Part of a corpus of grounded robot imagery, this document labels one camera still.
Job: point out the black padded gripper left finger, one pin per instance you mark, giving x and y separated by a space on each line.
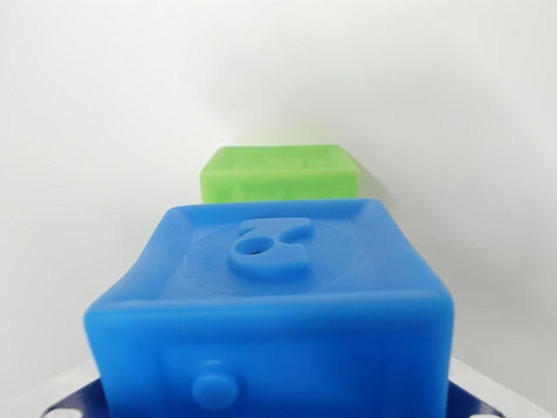
56 398

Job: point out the black padded gripper right finger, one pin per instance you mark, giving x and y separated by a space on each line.
487 398

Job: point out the blue cube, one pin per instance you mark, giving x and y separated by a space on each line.
270 331

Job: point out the green cube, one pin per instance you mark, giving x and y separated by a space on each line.
278 178

